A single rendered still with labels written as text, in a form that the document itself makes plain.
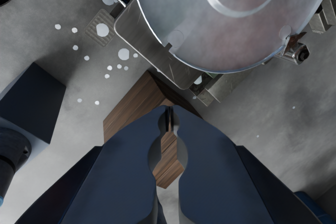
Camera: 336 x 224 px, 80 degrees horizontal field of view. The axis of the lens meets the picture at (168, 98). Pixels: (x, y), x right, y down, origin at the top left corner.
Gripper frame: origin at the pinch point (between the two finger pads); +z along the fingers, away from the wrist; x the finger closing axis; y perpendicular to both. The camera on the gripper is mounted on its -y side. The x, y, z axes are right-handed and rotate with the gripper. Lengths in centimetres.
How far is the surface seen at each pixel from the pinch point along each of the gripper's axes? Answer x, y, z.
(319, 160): 158, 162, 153
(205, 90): 8.5, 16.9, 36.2
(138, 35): -4.0, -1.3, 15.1
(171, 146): -1, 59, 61
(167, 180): -4, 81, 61
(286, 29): 17.6, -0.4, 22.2
